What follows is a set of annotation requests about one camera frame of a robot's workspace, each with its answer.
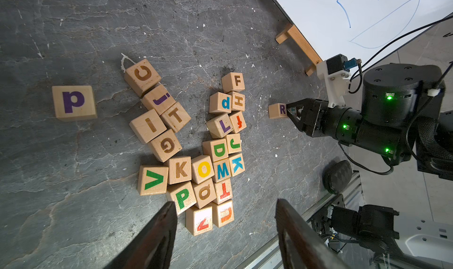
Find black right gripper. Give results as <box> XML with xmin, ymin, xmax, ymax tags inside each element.
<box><xmin>286</xmin><ymin>98</ymin><xmax>361</xmax><ymax>138</ymax></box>

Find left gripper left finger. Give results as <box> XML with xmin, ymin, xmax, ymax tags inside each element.
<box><xmin>106</xmin><ymin>202</ymin><xmax>178</xmax><ymax>269</ymax></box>

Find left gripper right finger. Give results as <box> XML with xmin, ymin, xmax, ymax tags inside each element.
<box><xmin>275</xmin><ymin>199</ymin><xmax>348</xmax><ymax>269</ymax></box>

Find wooden block purple R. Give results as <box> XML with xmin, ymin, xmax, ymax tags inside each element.
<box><xmin>268</xmin><ymin>103</ymin><xmax>288</xmax><ymax>119</ymax></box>

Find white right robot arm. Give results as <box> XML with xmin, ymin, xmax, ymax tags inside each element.
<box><xmin>278</xmin><ymin>54</ymin><xmax>453</xmax><ymax>269</ymax></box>

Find wooden block red Z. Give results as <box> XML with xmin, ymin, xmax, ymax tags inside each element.
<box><xmin>185</xmin><ymin>206</ymin><xmax>214</xmax><ymax>237</ymax></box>

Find wooden block green P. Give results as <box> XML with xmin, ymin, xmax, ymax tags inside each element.
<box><xmin>166</xmin><ymin>181</ymin><xmax>197</xmax><ymax>215</ymax></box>

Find wooden block green V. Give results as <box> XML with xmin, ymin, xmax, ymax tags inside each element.
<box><xmin>138</xmin><ymin>165</ymin><xmax>169</xmax><ymax>196</ymax></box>

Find wooden block red f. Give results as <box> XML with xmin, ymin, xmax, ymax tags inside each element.
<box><xmin>229</xmin><ymin>111</ymin><xmax>247</xmax><ymax>133</ymax></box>

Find wooden block brown Q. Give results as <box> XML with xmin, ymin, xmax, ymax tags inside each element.
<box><xmin>192</xmin><ymin>178</ymin><xmax>217</xmax><ymax>209</ymax></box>

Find wooden block brown H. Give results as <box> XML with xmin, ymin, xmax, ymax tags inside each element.
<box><xmin>228</xmin><ymin>91</ymin><xmax>245</xmax><ymax>111</ymax></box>

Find wooden block orange U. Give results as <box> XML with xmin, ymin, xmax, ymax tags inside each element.
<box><xmin>211</xmin><ymin>200</ymin><xmax>235</xmax><ymax>228</ymax></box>

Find wooden block brown K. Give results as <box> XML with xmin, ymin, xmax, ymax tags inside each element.
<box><xmin>164</xmin><ymin>156</ymin><xmax>192</xmax><ymax>185</ymax></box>

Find wooden block green J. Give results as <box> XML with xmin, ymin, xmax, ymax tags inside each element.
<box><xmin>225</xmin><ymin>133</ymin><xmax>242</xmax><ymax>154</ymax></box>

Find wooden easel stand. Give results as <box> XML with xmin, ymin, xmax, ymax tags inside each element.
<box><xmin>275</xmin><ymin>23</ymin><xmax>322</xmax><ymax>76</ymax></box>

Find wooden block brown F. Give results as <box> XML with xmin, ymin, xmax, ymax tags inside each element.
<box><xmin>221</xmin><ymin>73</ymin><xmax>245</xmax><ymax>94</ymax></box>

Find wooden block blue K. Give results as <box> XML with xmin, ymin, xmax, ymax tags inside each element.
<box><xmin>228</xmin><ymin>153</ymin><xmax>245</xmax><ymax>176</ymax></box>

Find wooden block red T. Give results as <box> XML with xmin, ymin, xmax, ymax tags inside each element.
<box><xmin>214</xmin><ymin>179</ymin><xmax>233</xmax><ymax>205</ymax></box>

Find wooden block yellow O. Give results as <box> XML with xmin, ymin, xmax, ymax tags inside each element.
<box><xmin>191</xmin><ymin>155</ymin><xmax>215</xmax><ymax>184</ymax></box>

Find wooden block blue d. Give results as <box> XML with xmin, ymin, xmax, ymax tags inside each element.
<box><xmin>209</xmin><ymin>92</ymin><xmax>232</xmax><ymax>114</ymax></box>

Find wooden block purple L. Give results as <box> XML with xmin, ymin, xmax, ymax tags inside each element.
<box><xmin>206</xmin><ymin>114</ymin><xmax>233</xmax><ymax>139</ymax></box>

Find wooden block brown G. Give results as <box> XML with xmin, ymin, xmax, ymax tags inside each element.
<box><xmin>148</xmin><ymin>129</ymin><xmax>182</xmax><ymax>163</ymax></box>

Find wooden block green D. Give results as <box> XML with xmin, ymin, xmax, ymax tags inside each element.
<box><xmin>202</xmin><ymin>139</ymin><xmax>228</xmax><ymax>162</ymax></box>

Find wooden block blue M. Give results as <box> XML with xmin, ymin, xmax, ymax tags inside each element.
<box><xmin>213</xmin><ymin>158</ymin><xmax>232</xmax><ymax>183</ymax></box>

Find whiteboard with RED written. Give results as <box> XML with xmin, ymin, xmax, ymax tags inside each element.
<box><xmin>274</xmin><ymin>0</ymin><xmax>453</xmax><ymax>65</ymax></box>

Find wooden block brown I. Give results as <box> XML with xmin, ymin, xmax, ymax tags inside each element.
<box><xmin>129</xmin><ymin>109</ymin><xmax>167</xmax><ymax>144</ymax></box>

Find wooden block brown T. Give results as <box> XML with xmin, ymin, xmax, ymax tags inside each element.
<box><xmin>161</xmin><ymin>102</ymin><xmax>191</xmax><ymax>133</ymax></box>

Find wooden block purple j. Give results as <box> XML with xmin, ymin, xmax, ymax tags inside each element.
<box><xmin>141</xmin><ymin>84</ymin><xmax>176</xmax><ymax>115</ymax></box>

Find wooden block purple p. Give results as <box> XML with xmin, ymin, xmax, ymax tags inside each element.
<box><xmin>52</xmin><ymin>85</ymin><xmax>97</xmax><ymax>121</ymax></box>

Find wooden block brown C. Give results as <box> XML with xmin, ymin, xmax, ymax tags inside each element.
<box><xmin>124</xmin><ymin>59</ymin><xmax>162</xmax><ymax>98</ymax></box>

